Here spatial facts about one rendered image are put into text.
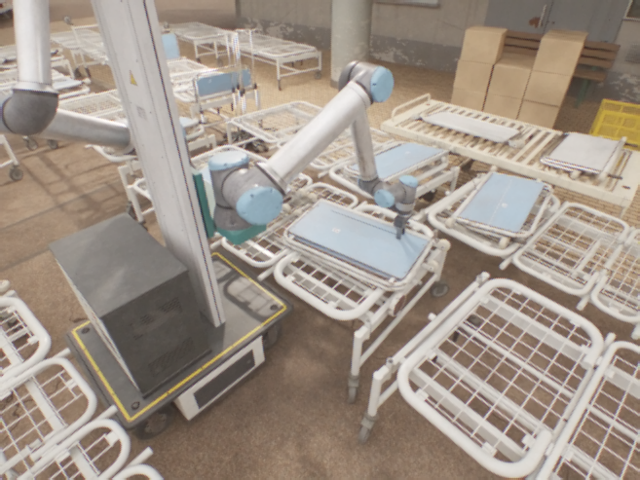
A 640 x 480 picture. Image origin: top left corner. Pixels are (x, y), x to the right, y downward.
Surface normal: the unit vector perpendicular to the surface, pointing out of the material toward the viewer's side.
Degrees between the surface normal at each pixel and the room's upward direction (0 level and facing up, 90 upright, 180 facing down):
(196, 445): 0
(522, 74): 90
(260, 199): 93
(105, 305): 0
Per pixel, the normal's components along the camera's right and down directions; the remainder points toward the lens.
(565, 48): -0.55, 0.51
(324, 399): 0.00, -0.79
